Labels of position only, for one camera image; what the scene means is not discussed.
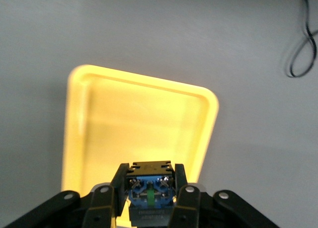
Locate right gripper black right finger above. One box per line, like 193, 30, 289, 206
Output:
168, 163, 281, 228

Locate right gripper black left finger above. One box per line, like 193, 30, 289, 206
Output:
2, 162, 130, 228

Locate yellow pushbutton green contact mark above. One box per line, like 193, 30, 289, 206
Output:
125, 160, 178, 226

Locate yellow plastic tray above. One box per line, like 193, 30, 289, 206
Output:
61, 64, 221, 225

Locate dark grey table mat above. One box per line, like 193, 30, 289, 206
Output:
0, 0, 318, 228

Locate thin black loose cable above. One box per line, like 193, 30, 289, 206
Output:
285, 0, 318, 78

